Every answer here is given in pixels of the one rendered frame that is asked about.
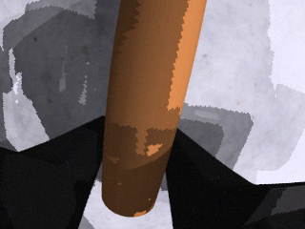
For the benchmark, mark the brown cylinder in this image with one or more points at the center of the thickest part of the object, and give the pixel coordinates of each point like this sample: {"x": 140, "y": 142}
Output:
{"x": 152, "y": 59}

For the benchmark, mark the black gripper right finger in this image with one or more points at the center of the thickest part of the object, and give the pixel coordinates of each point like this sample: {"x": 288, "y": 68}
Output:
{"x": 205, "y": 194}

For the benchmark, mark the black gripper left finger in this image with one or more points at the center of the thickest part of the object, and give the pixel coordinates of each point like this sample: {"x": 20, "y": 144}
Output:
{"x": 50, "y": 183}

